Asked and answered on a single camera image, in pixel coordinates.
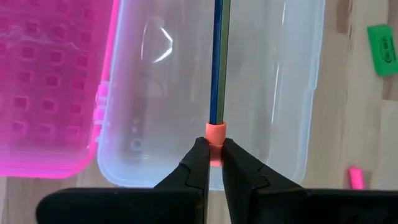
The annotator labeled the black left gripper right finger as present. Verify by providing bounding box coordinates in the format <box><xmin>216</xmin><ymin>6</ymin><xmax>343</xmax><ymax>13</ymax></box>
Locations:
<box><xmin>221</xmin><ymin>138</ymin><xmax>398</xmax><ymax>224</ymax></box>

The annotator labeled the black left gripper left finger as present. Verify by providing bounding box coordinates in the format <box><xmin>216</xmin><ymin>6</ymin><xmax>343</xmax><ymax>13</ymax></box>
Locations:
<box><xmin>35</xmin><ymin>136</ymin><xmax>211</xmax><ymax>224</ymax></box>

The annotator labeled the small pink eraser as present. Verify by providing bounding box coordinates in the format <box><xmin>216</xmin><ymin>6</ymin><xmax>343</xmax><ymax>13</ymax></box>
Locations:
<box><xmin>347</xmin><ymin>166</ymin><xmax>366</xmax><ymax>190</ymax></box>

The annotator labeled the clear plastic pencil box base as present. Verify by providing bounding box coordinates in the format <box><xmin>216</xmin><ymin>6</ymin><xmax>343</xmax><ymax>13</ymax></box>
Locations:
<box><xmin>96</xmin><ymin>0</ymin><xmax>326</xmax><ymax>191</ymax></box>

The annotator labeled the blue pencil with pink eraser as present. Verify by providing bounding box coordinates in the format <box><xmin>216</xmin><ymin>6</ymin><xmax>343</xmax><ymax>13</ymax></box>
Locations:
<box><xmin>205</xmin><ymin>0</ymin><xmax>233</xmax><ymax>167</ymax></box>

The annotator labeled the pink pencil box lid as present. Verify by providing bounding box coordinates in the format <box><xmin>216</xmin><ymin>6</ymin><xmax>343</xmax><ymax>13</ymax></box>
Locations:
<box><xmin>0</xmin><ymin>0</ymin><xmax>121</xmax><ymax>180</ymax></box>

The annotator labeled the green rectangular eraser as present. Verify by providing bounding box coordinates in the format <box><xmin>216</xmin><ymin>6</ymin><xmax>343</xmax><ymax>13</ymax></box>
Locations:
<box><xmin>366</xmin><ymin>24</ymin><xmax>398</xmax><ymax>77</ymax></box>

